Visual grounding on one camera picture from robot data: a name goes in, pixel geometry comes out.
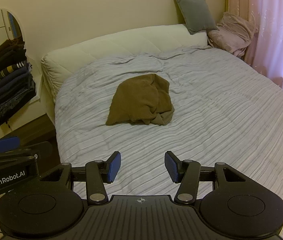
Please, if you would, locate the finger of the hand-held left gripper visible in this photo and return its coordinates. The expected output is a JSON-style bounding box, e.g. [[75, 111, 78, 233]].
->
[[0, 137, 20, 155], [0, 141, 53, 163]]

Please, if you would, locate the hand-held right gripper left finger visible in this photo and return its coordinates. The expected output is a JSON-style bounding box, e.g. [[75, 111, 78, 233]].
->
[[39, 151, 122, 204]]

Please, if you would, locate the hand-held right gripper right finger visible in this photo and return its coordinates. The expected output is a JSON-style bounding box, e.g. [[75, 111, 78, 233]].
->
[[164, 151, 250, 204]]

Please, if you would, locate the brown sweater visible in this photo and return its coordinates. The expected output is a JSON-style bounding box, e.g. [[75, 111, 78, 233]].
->
[[106, 74, 176, 126]]

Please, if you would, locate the stack of dark folded clothes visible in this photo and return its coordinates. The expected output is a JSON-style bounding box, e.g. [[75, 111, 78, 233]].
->
[[0, 38, 37, 127]]

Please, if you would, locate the crumpled taupe brown garment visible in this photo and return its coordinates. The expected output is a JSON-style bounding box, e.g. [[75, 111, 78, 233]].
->
[[150, 110, 175, 126]]

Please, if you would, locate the white side table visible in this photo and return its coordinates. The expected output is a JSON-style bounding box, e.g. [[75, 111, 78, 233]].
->
[[0, 76, 49, 136]]

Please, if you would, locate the grey striped duvet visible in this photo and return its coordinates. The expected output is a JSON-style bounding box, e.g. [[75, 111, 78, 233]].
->
[[54, 45, 283, 207]]

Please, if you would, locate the round white-framed mirror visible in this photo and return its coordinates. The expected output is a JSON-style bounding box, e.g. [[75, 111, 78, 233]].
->
[[0, 9, 26, 64]]

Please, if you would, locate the crumpled pink blanket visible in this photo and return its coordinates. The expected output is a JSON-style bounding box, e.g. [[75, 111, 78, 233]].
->
[[207, 11, 260, 57]]

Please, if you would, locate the grey cushion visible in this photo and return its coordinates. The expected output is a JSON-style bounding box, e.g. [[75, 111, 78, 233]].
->
[[172, 0, 218, 35]]

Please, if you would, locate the sheer pink curtain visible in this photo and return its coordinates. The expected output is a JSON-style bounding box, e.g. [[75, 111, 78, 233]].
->
[[243, 0, 283, 105]]

